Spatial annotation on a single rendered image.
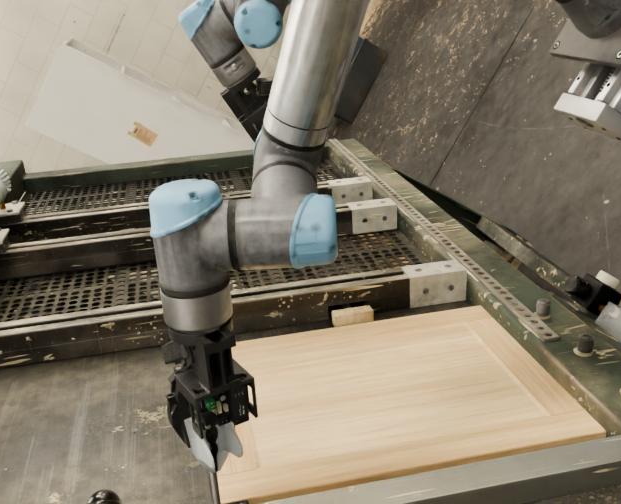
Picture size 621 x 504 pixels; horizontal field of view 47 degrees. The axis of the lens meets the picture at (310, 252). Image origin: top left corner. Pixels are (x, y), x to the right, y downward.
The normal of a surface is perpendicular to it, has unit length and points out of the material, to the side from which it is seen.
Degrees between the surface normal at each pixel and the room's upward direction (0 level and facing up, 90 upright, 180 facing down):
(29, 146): 90
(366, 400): 57
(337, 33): 110
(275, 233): 71
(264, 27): 90
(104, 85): 90
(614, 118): 90
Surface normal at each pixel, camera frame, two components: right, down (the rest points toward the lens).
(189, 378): -0.06, -0.93
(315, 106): 0.35, 0.67
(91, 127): 0.21, 0.34
